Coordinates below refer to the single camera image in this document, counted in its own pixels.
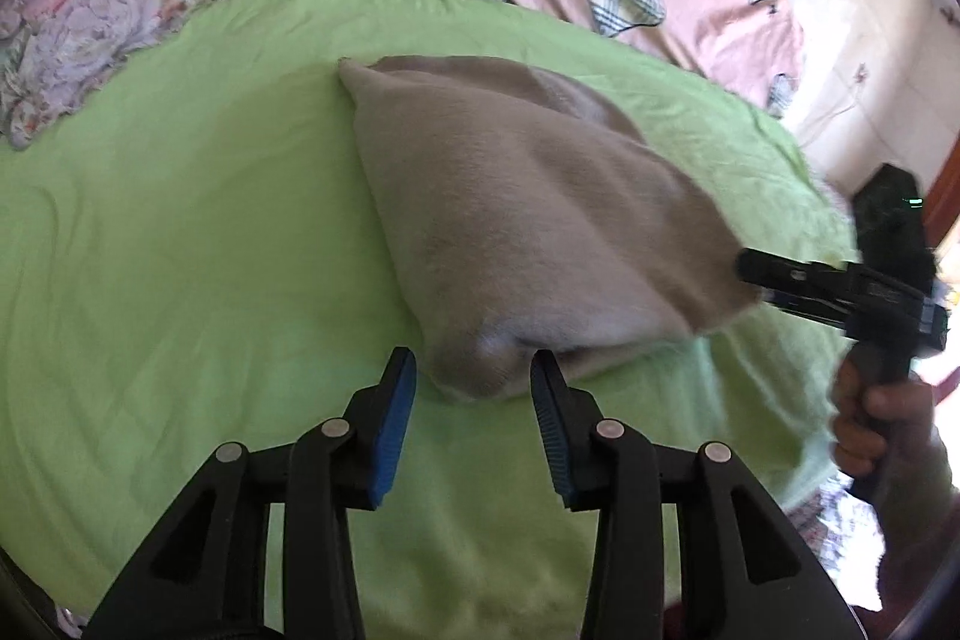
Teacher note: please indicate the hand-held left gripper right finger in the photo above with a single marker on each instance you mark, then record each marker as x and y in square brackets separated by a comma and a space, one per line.
[551, 430]

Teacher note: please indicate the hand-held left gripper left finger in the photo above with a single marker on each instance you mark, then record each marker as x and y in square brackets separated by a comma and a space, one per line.
[394, 415]

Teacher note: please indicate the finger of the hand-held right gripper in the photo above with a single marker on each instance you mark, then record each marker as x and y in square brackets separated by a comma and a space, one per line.
[817, 302]
[787, 272]

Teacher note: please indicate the beige fleece cloth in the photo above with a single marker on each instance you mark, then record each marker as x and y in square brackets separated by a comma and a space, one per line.
[525, 212]

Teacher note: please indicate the person's right forearm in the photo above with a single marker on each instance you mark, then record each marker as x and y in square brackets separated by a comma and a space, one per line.
[922, 520]

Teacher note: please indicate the person's right hand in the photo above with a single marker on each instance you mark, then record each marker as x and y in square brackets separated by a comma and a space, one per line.
[900, 407]

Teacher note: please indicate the light green bed sheet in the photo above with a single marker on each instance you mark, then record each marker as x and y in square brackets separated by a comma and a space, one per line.
[187, 235]

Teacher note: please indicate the pink purple floral cloth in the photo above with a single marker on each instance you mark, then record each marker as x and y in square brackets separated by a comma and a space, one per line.
[90, 18]

